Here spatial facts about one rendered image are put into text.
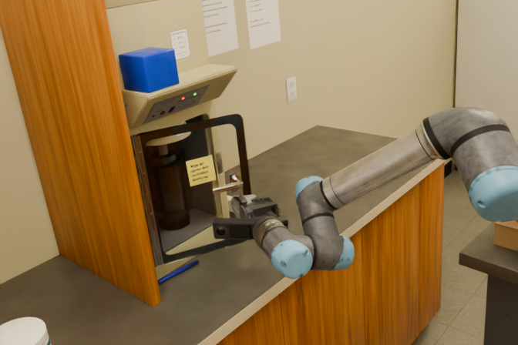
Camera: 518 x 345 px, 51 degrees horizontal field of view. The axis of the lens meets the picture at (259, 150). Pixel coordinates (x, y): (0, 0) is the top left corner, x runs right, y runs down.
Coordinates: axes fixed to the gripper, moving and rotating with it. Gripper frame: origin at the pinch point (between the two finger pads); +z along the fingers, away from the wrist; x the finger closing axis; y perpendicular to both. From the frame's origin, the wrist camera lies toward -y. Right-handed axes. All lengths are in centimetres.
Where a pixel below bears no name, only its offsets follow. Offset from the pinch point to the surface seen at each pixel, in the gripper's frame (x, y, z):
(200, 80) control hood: 30.3, -1.2, 12.3
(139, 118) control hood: 24.2, -18.6, 9.6
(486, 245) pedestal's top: -26, 70, -17
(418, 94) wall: -41, 185, 169
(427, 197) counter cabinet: -43, 97, 45
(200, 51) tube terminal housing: 35.0, 4.1, 27.9
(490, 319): -49, 70, -20
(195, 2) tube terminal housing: 48, 4, 28
